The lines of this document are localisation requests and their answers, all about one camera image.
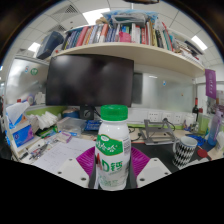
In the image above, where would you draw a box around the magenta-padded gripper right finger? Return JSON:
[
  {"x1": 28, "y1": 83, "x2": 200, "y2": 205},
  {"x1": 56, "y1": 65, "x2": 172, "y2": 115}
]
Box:
[{"x1": 128, "y1": 146, "x2": 173, "y2": 190}]

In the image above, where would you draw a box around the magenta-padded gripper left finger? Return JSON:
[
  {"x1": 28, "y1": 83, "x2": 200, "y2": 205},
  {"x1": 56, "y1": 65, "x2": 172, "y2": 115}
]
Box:
[{"x1": 54, "y1": 145, "x2": 98, "y2": 190}]

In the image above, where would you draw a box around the white green-capped drink bottle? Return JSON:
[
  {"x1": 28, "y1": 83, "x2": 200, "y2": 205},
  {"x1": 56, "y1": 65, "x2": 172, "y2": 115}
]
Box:
[{"x1": 94, "y1": 104, "x2": 132, "y2": 192}]

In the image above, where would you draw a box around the black red-edged desk mat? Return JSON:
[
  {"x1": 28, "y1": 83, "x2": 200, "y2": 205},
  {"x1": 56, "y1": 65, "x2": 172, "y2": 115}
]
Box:
[{"x1": 131, "y1": 141, "x2": 214, "y2": 168}]

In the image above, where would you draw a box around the white printed paper sheet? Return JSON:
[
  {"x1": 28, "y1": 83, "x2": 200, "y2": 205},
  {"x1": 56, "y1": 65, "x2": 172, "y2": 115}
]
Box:
[{"x1": 31, "y1": 137, "x2": 96, "y2": 174}]

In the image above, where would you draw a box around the grey metal laptop stand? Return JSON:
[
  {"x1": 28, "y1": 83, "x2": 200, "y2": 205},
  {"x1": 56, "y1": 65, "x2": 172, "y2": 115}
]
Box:
[{"x1": 138, "y1": 118, "x2": 178, "y2": 146}]

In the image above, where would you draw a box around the small blue box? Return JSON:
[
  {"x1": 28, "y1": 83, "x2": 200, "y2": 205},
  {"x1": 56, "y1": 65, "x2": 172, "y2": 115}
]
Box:
[{"x1": 83, "y1": 119, "x2": 103, "y2": 132}]

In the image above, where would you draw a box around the clear plastic box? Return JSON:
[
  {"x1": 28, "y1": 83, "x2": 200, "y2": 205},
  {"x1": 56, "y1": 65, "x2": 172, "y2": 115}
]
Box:
[{"x1": 56, "y1": 116, "x2": 87, "y2": 136}]

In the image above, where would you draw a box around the black white checkered mug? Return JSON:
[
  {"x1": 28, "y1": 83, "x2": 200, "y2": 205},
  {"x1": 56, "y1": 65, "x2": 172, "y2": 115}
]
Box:
[{"x1": 171, "y1": 135, "x2": 199, "y2": 169}]

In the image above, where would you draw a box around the flat round red coaster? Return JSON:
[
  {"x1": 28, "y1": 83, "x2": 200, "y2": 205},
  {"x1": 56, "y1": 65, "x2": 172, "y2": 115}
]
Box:
[{"x1": 196, "y1": 147, "x2": 210, "y2": 160}]

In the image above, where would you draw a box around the white round jar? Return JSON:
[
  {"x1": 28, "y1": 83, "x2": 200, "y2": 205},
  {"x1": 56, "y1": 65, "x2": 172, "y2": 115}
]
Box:
[{"x1": 184, "y1": 113, "x2": 196, "y2": 130}]

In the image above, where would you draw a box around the blue white tissue box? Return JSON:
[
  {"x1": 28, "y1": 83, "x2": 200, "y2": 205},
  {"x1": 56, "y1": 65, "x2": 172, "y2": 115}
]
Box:
[{"x1": 4, "y1": 101, "x2": 35, "y2": 150}]

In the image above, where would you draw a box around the black computer monitor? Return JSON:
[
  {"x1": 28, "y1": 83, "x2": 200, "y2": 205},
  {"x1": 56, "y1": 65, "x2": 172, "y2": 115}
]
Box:
[{"x1": 45, "y1": 54, "x2": 135, "y2": 121}]

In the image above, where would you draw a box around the purple hanging pennant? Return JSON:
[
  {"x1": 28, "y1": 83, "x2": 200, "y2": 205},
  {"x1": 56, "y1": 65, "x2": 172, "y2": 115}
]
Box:
[{"x1": 204, "y1": 68, "x2": 218, "y2": 100}]

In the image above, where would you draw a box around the black power plug cable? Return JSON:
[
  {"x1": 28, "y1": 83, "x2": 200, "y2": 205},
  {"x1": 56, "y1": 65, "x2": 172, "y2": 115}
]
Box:
[{"x1": 162, "y1": 117, "x2": 177, "y2": 133}]

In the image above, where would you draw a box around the white wall socket row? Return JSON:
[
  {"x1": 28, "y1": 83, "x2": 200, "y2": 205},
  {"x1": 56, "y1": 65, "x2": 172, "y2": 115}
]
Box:
[{"x1": 128, "y1": 109, "x2": 186, "y2": 125}]

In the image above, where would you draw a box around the coiled blue cable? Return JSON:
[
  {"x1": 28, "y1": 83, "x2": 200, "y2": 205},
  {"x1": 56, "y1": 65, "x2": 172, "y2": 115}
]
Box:
[{"x1": 186, "y1": 133, "x2": 206, "y2": 146}]

